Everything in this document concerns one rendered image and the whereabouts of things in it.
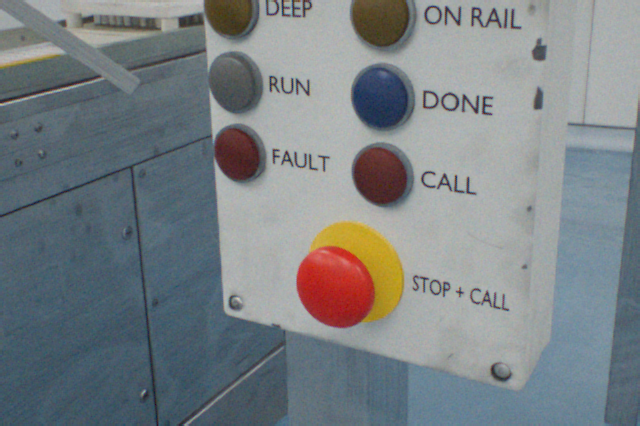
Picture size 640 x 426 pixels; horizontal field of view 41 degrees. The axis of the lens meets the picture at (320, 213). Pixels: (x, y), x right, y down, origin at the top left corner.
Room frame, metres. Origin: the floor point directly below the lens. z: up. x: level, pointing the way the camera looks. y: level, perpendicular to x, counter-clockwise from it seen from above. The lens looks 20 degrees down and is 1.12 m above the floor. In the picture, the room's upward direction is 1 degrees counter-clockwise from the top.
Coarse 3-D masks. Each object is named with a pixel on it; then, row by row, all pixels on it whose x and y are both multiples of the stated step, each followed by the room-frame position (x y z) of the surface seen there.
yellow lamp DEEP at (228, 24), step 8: (208, 0) 0.41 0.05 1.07; (216, 0) 0.41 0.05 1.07; (224, 0) 0.41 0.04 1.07; (232, 0) 0.41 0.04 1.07; (240, 0) 0.41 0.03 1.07; (248, 0) 0.41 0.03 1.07; (208, 8) 0.41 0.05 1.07; (216, 8) 0.41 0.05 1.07; (224, 8) 0.41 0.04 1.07; (232, 8) 0.41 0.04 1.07; (240, 8) 0.41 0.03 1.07; (248, 8) 0.40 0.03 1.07; (208, 16) 0.42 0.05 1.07; (216, 16) 0.41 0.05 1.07; (224, 16) 0.41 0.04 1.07; (232, 16) 0.41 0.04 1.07; (240, 16) 0.41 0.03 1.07; (248, 16) 0.41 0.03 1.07; (216, 24) 0.41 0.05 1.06; (224, 24) 0.41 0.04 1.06; (232, 24) 0.41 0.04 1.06; (240, 24) 0.41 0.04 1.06; (248, 24) 0.41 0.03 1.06; (224, 32) 0.41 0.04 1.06; (232, 32) 0.41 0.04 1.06; (240, 32) 0.41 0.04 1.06
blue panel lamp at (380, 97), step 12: (372, 72) 0.37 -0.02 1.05; (384, 72) 0.37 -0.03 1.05; (360, 84) 0.37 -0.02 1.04; (372, 84) 0.37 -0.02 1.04; (384, 84) 0.37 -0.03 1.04; (396, 84) 0.36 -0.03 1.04; (360, 96) 0.37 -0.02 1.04; (372, 96) 0.37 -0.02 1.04; (384, 96) 0.37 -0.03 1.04; (396, 96) 0.36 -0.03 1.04; (360, 108) 0.37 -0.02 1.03; (372, 108) 0.37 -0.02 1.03; (384, 108) 0.37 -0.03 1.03; (396, 108) 0.36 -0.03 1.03; (372, 120) 0.37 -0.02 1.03; (384, 120) 0.37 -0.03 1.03; (396, 120) 0.37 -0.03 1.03
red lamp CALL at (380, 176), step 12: (360, 156) 0.37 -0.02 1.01; (372, 156) 0.37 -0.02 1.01; (384, 156) 0.37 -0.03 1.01; (396, 156) 0.37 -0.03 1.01; (360, 168) 0.37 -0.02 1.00; (372, 168) 0.37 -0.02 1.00; (384, 168) 0.37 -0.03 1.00; (396, 168) 0.36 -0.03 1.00; (360, 180) 0.37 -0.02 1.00; (372, 180) 0.37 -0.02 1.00; (384, 180) 0.37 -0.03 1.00; (396, 180) 0.36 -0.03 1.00; (372, 192) 0.37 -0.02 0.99; (384, 192) 0.37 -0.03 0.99; (396, 192) 0.36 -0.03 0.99
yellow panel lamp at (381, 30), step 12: (360, 0) 0.37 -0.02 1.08; (372, 0) 0.37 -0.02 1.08; (384, 0) 0.37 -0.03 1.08; (396, 0) 0.36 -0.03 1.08; (360, 12) 0.37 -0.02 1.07; (372, 12) 0.37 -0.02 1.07; (384, 12) 0.37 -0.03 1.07; (396, 12) 0.36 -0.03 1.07; (408, 12) 0.36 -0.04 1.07; (360, 24) 0.37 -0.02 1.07; (372, 24) 0.37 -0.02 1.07; (384, 24) 0.37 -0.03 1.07; (396, 24) 0.36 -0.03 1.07; (372, 36) 0.37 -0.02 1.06; (384, 36) 0.37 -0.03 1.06; (396, 36) 0.37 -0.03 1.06
